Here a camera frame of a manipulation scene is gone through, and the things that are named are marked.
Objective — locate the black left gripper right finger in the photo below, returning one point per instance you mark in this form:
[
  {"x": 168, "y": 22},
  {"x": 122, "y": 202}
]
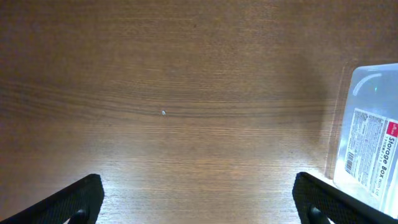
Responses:
[{"x": 318, "y": 202}]

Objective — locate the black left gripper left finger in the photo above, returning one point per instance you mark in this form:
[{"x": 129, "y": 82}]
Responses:
[{"x": 80, "y": 202}]

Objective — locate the clear plastic storage box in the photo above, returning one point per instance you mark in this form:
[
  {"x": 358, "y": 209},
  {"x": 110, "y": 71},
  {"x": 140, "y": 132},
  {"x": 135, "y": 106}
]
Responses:
[{"x": 366, "y": 164}]

